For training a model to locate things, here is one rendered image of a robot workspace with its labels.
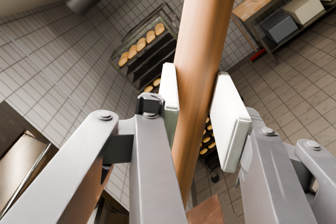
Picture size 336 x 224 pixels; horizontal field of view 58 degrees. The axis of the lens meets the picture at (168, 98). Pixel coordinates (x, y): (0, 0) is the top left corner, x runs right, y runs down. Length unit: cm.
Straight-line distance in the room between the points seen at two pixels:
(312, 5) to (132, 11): 272
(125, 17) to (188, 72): 506
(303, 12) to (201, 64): 470
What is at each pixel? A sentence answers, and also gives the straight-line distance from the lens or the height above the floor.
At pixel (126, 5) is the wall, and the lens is 522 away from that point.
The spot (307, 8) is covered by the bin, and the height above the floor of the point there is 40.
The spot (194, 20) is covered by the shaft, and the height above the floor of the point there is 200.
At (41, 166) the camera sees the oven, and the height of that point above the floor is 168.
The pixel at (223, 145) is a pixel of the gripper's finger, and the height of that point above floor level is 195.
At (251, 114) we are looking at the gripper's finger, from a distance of 17.
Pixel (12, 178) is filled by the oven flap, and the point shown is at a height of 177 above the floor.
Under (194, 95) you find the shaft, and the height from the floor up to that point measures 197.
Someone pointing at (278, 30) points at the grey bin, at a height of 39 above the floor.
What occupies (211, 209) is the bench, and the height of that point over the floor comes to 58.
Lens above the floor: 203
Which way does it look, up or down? 18 degrees down
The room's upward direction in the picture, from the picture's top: 41 degrees counter-clockwise
